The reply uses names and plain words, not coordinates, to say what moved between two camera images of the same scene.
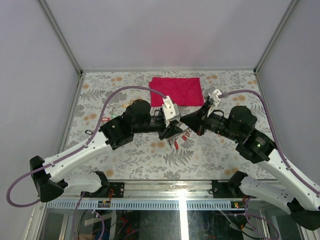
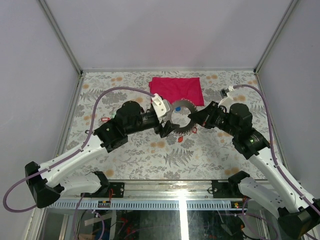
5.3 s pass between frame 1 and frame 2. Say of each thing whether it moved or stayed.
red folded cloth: stayed
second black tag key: stayed
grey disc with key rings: moved
